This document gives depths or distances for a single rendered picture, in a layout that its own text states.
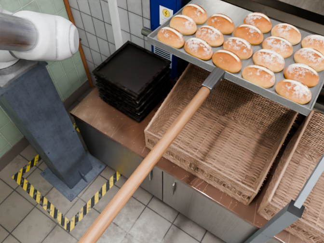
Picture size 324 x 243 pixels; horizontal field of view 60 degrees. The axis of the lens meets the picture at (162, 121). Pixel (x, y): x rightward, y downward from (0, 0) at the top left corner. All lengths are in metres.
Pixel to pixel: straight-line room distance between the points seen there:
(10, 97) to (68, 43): 0.36
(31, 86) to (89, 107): 0.42
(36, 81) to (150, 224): 1.10
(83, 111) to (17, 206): 0.84
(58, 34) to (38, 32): 0.07
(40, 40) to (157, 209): 1.29
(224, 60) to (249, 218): 0.73
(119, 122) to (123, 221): 0.68
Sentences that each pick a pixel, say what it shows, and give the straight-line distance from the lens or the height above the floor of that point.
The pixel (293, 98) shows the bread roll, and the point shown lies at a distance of 0.86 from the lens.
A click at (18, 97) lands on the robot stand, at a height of 0.93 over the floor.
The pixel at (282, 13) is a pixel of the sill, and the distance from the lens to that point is 1.22.
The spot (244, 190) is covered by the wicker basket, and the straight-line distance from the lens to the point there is 1.23.
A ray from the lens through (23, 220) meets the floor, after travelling 2.07.
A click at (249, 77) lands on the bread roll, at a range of 0.87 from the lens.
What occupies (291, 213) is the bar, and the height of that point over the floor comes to 0.95.
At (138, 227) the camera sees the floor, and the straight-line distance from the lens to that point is 1.87.
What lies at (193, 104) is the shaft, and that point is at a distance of 0.77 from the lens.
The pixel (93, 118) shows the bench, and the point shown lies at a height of 0.58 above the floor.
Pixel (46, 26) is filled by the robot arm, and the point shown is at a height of 1.25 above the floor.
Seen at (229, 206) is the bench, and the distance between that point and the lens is 1.32.
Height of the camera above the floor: 1.81
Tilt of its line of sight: 55 degrees down
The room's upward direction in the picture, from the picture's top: straight up
